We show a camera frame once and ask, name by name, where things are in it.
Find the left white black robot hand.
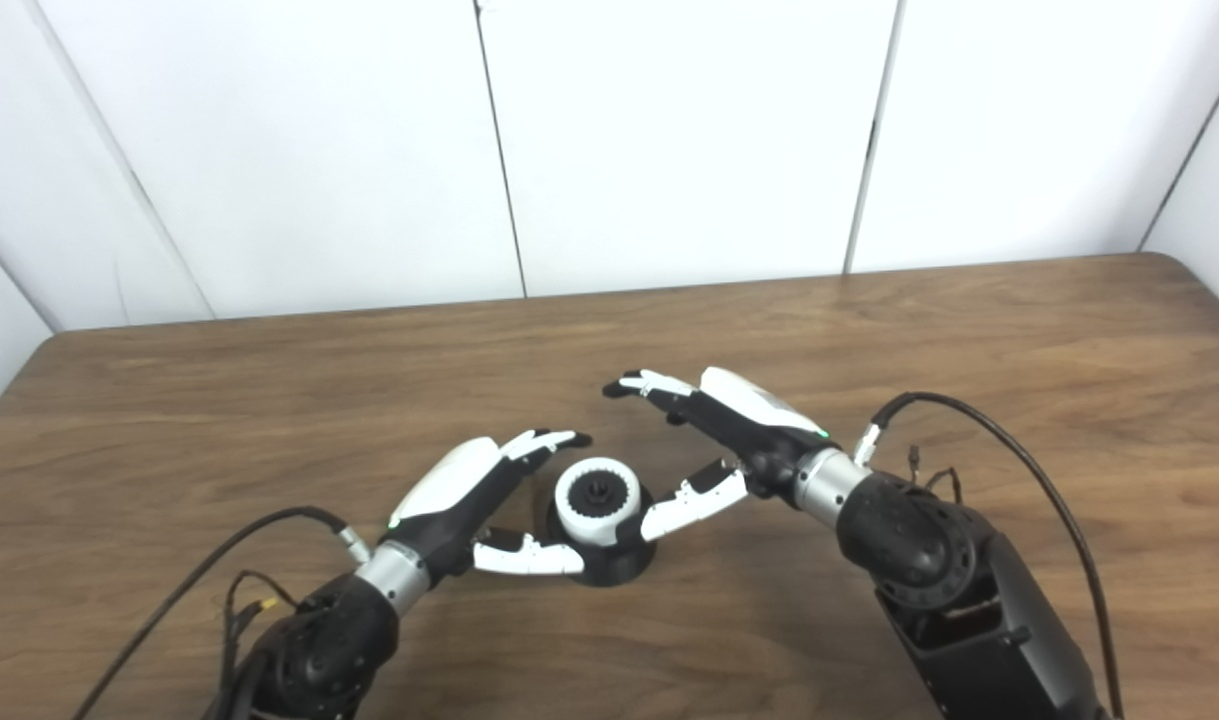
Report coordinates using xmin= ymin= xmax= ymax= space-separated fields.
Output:
xmin=386 ymin=429 xmax=593 ymax=579

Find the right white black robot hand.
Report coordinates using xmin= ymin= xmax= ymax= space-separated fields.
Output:
xmin=602 ymin=367 xmax=833 ymax=544

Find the white toothed plastic ring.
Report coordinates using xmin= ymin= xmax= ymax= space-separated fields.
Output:
xmin=554 ymin=457 xmax=642 ymax=547

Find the round black plastic part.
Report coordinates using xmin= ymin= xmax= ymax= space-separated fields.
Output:
xmin=546 ymin=480 xmax=658 ymax=588

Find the right arm thin wire bundle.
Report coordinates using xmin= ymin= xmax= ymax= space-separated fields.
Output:
xmin=906 ymin=445 xmax=962 ymax=501

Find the arm thin wire bundle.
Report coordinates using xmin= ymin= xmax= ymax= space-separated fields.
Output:
xmin=906 ymin=445 xmax=962 ymax=501
xmin=223 ymin=570 xmax=302 ymax=646

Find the left arm thin wire bundle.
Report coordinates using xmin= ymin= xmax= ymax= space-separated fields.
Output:
xmin=223 ymin=570 xmax=302 ymax=646

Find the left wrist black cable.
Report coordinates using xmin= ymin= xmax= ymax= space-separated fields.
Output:
xmin=69 ymin=506 xmax=373 ymax=720

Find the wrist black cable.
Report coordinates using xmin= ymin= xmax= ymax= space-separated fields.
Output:
xmin=853 ymin=392 xmax=1127 ymax=720
xmin=69 ymin=506 xmax=373 ymax=720

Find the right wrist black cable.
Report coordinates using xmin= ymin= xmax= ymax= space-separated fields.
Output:
xmin=853 ymin=392 xmax=1127 ymax=720

